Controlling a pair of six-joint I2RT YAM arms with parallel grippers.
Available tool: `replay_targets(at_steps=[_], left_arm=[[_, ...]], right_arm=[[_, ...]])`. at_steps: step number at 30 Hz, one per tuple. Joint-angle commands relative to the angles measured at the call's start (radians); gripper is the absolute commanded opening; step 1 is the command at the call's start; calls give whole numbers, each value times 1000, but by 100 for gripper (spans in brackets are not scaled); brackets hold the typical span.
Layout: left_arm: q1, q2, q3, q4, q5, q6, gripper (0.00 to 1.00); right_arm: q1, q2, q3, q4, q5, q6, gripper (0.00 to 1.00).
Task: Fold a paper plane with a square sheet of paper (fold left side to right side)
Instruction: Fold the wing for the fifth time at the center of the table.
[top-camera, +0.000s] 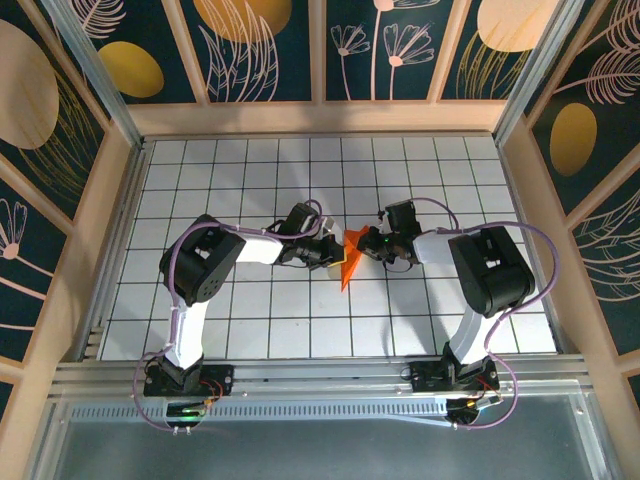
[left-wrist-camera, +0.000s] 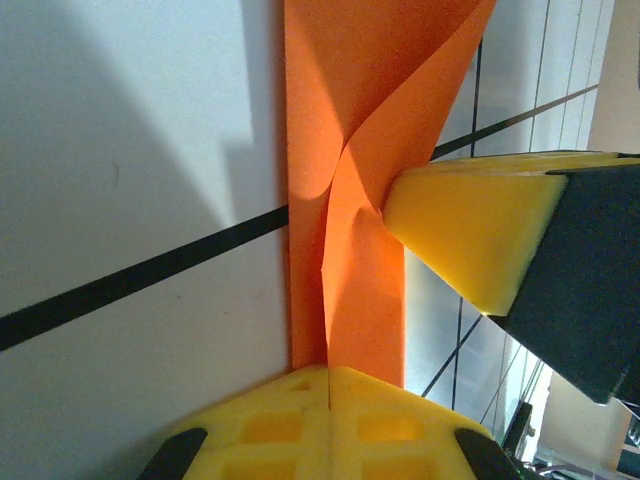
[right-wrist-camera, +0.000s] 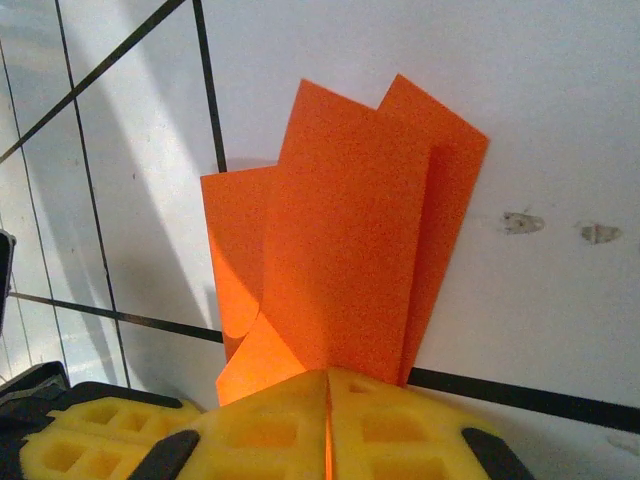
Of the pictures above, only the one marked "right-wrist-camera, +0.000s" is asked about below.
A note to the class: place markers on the white grid mat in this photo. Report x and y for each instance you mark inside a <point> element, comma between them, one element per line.
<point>500,150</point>

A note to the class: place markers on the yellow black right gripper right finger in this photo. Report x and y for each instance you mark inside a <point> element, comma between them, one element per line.
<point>425,425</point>

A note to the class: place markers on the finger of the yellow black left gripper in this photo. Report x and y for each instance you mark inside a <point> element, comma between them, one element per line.
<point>150,412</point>
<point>45,460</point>

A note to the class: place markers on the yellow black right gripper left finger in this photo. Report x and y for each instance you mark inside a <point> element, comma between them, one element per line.
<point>280,400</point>

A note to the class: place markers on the orange cloth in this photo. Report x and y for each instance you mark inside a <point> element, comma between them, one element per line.
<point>340,225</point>

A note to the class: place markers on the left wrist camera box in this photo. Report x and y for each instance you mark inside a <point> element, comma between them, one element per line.
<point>5,275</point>

